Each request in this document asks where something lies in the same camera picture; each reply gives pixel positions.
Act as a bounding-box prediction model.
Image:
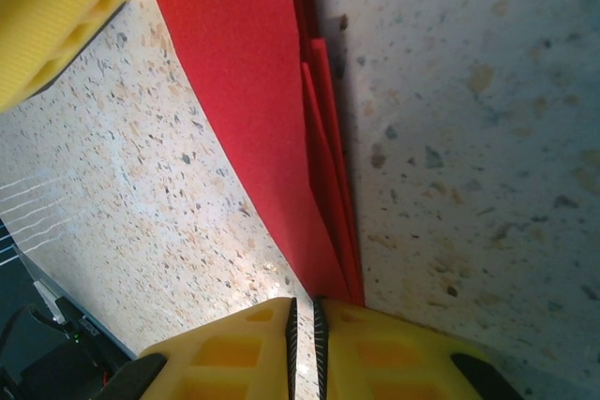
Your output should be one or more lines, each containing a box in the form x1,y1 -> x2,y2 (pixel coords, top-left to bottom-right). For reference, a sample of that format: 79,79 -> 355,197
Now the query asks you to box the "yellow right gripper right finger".
312,295 -> 526,400

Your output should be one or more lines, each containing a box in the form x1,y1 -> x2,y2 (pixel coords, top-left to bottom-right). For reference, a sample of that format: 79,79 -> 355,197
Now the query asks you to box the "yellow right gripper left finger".
106,296 -> 299,400

